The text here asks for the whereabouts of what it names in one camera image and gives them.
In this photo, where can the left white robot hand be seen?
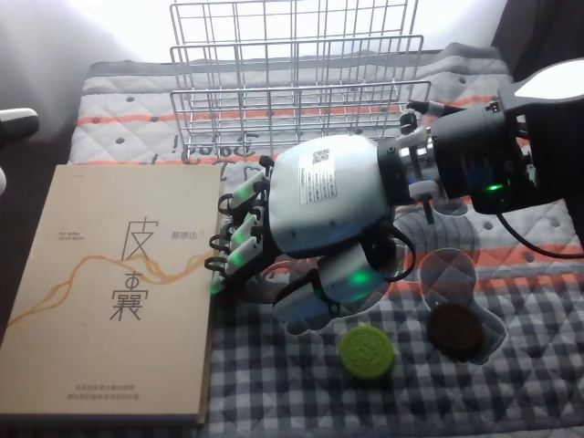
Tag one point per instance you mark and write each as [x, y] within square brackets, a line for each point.
[18, 119]

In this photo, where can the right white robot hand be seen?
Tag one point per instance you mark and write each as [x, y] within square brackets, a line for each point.
[324, 201]

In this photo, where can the beige hardcover book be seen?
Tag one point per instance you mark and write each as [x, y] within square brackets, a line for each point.
[114, 283]

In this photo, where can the green toy sandwich cookie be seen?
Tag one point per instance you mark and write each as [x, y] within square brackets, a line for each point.
[366, 352]

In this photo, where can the brown toy sandwich cookie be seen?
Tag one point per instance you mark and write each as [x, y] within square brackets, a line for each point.
[455, 332]

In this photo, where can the grey quilt with bear print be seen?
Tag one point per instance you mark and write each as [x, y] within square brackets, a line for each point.
[319, 392]

